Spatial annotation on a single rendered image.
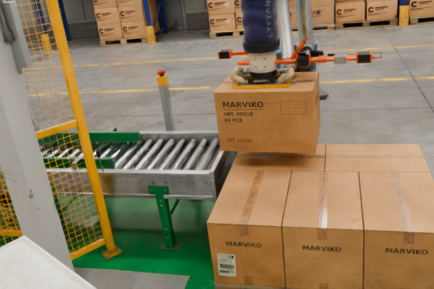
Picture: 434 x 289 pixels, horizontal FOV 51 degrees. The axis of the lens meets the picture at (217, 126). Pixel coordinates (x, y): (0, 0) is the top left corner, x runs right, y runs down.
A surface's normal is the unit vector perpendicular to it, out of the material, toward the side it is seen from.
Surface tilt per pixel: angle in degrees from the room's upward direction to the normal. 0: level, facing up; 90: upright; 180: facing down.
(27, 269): 0
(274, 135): 90
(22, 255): 0
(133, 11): 88
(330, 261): 90
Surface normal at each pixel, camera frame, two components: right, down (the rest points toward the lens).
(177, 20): -0.22, 0.38
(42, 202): 0.97, -0.01
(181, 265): -0.11, -0.92
